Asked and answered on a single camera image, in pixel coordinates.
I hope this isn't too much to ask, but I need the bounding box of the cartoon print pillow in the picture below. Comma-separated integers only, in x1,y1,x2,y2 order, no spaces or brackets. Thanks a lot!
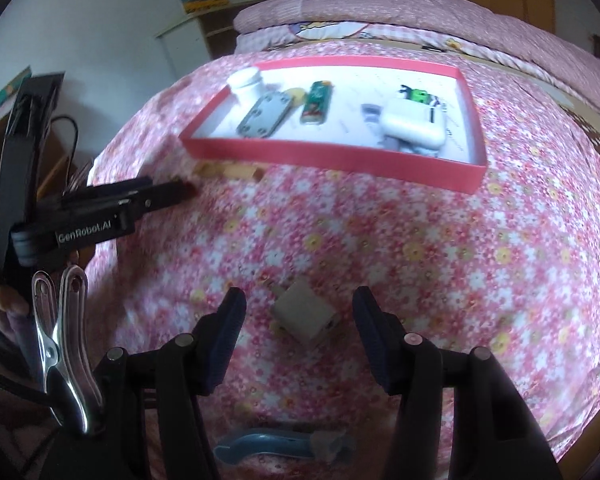
237,19,481,53

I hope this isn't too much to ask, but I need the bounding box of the pink floral bedsheet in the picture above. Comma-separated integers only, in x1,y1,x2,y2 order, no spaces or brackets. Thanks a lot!
87,42,600,480

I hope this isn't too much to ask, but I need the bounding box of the red shallow cardboard tray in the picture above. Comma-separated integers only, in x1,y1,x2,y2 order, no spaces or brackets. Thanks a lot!
180,57,487,195

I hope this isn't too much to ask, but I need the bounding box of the grey metal plate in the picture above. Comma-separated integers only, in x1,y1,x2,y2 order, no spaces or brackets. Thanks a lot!
236,92,292,138

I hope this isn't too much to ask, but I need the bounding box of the person's left hand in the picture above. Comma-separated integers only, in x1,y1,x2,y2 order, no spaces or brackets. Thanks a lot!
0,282,37,346

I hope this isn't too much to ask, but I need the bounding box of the silver metal clip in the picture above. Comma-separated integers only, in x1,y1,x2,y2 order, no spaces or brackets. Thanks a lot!
31,266,106,436

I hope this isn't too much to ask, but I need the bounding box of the blue handled brush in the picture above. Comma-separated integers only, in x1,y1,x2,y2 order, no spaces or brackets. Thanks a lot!
214,427,356,467

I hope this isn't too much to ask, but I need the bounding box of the wooden block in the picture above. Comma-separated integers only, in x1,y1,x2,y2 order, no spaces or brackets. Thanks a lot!
196,161,266,182

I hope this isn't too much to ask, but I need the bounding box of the white earbud case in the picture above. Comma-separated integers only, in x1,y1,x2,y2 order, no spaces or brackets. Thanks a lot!
380,99,448,151

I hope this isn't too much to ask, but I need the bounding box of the white charger cube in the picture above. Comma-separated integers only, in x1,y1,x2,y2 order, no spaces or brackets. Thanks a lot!
272,282,340,348

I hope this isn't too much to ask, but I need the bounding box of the green rectangular packet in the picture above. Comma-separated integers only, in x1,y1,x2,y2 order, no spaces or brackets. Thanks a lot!
300,80,332,126

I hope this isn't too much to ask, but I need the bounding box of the pink folded quilt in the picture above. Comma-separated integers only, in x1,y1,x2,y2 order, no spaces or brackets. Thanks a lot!
232,0,600,106

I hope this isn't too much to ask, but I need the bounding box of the beige patterned blanket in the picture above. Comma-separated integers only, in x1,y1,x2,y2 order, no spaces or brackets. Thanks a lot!
555,95,600,181

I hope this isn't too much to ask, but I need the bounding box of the green toy figure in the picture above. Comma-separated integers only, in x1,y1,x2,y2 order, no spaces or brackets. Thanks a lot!
397,85,447,111

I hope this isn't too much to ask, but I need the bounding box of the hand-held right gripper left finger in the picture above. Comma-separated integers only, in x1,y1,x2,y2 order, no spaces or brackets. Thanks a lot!
92,286,248,480

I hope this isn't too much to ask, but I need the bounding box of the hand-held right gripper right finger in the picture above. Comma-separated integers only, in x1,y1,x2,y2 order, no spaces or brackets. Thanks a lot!
353,286,556,480

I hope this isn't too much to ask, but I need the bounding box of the black cable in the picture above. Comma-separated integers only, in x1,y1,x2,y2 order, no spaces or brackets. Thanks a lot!
50,116,81,173

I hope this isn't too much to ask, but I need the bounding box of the stack of books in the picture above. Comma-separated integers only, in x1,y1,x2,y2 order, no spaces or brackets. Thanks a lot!
0,66,33,133

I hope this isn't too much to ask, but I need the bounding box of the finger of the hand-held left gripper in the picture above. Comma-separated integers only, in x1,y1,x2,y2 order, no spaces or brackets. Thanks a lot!
60,176,154,206
122,182,197,213

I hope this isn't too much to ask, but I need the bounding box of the white round jar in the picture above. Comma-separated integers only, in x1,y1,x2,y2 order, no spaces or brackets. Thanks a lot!
227,67,265,107

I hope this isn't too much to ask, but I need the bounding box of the white wooden shelf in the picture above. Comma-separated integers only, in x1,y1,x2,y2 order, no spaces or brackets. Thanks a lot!
154,2,251,78

